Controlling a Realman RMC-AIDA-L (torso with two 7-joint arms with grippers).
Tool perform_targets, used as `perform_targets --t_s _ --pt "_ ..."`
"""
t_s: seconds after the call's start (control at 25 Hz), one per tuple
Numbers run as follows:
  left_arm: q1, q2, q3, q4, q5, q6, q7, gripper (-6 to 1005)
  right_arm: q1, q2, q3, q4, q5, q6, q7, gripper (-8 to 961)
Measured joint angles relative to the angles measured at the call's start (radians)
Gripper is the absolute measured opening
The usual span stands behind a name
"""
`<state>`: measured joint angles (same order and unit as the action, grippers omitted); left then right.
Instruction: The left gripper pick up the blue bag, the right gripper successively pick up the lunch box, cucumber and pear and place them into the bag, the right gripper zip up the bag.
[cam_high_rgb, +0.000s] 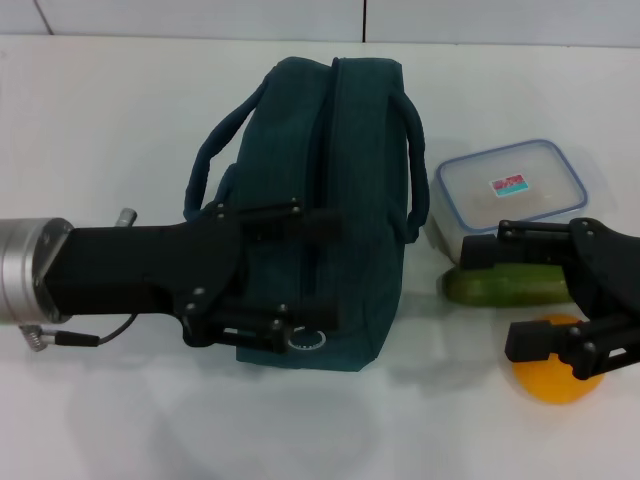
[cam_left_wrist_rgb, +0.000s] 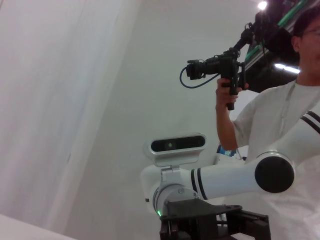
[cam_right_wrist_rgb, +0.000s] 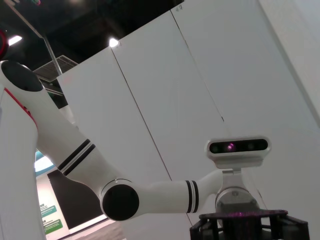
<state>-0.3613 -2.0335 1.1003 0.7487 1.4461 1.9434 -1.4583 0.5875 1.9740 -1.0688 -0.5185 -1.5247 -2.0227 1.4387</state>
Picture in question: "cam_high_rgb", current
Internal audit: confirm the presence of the clear lunch box blue rim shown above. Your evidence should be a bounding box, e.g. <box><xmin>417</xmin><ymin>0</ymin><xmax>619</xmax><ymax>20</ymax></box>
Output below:
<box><xmin>429</xmin><ymin>138</ymin><xmax>589</xmax><ymax>266</ymax></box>

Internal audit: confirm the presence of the dark teal insulated lunch bag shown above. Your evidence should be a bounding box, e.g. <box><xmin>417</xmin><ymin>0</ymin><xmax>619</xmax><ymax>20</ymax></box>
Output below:
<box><xmin>182</xmin><ymin>55</ymin><xmax>431</xmax><ymax>374</ymax></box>

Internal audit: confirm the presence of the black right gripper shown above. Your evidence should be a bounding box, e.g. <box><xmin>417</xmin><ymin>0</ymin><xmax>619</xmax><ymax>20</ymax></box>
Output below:
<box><xmin>459</xmin><ymin>217</ymin><xmax>640</xmax><ymax>381</ymax></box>

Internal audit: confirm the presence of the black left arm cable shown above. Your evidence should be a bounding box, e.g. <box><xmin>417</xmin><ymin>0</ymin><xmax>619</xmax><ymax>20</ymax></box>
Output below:
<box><xmin>19</xmin><ymin>312</ymin><xmax>176</xmax><ymax>352</ymax></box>

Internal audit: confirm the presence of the orange pear with brown stem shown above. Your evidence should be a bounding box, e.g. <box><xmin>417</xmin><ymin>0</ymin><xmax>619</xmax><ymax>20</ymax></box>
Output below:
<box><xmin>512</xmin><ymin>312</ymin><xmax>606</xmax><ymax>405</ymax></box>

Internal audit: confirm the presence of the green cucumber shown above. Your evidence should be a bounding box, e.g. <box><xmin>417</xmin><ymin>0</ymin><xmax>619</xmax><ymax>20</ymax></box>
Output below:
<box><xmin>442</xmin><ymin>263</ymin><xmax>576</xmax><ymax>307</ymax></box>

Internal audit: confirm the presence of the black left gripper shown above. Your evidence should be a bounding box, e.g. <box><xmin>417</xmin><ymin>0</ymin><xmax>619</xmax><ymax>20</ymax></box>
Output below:
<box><xmin>47</xmin><ymin>198</ymin><xmax>346</xmax><ymax>354</ymax></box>

